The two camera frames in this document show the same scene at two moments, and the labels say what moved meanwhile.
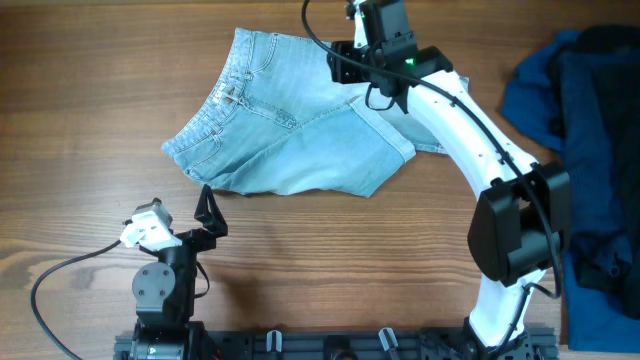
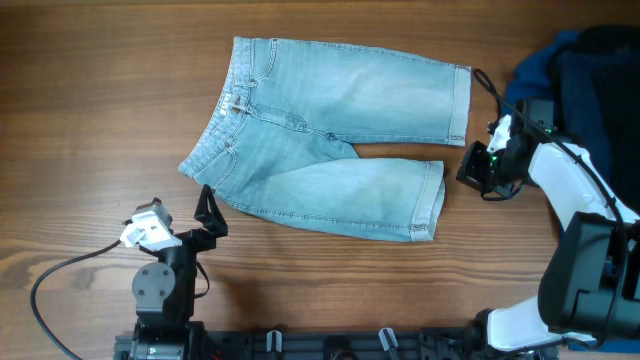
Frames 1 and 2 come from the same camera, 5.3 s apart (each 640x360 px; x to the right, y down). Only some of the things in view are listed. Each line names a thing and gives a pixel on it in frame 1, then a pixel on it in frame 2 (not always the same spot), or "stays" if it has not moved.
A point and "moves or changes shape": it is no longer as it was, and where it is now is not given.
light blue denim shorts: (280, 114) moves or changes shape
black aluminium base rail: (352, 344) stays
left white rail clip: (274, 341) stays
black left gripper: (210, 219) stays
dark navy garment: (598, 91) stays
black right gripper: (341, 60) to (469, 170)
